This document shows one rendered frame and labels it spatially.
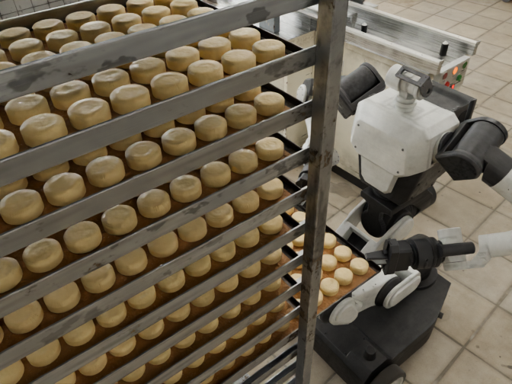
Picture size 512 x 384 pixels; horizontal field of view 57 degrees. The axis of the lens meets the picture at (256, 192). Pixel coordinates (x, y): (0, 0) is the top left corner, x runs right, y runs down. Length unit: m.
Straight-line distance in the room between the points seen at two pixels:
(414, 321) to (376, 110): 0.97
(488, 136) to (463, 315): 1.18
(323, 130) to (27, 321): 0.52
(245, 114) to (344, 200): 2.06
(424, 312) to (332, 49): 1.54
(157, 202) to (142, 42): 0.27
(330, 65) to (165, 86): 0.24
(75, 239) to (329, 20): 0.46
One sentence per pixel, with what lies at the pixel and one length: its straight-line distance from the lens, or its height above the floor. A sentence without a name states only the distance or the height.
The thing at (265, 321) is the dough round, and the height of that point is 0.86.
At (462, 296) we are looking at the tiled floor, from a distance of 2.43.
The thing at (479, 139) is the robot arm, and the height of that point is 1.11.
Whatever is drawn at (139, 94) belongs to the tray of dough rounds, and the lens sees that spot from 0.63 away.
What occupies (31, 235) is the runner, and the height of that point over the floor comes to 1.41.
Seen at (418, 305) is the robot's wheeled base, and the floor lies 0.17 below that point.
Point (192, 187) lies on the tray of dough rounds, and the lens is 0.75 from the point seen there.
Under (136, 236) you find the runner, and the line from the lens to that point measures 0.69.
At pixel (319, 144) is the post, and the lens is 0.79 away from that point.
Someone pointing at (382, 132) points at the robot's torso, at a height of 1.06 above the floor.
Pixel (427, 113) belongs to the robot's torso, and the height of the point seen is 1.10.
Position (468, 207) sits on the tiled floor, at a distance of 2.90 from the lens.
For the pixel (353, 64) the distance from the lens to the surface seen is 2.51.
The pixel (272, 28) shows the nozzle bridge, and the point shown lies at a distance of 2.58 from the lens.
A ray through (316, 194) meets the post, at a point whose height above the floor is 1.25.
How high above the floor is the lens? 1.80
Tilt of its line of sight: 40 degrees down
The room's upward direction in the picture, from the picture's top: 2 degrees counter-clockwise
